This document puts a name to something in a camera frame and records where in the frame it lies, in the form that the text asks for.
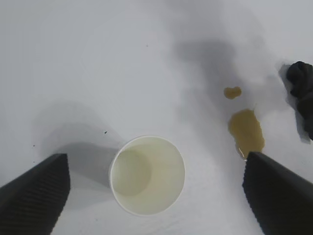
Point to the small brown liquid puddle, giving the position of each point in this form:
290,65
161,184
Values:
232,93

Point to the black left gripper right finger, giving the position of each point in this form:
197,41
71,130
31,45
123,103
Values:
281,195

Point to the white paper cup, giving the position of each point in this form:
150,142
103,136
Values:
151,176

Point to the black cloth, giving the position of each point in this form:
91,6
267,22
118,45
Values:
303,85

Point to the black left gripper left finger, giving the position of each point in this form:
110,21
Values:
31,195

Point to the large brown liquid puddle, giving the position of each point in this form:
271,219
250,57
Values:
247,129

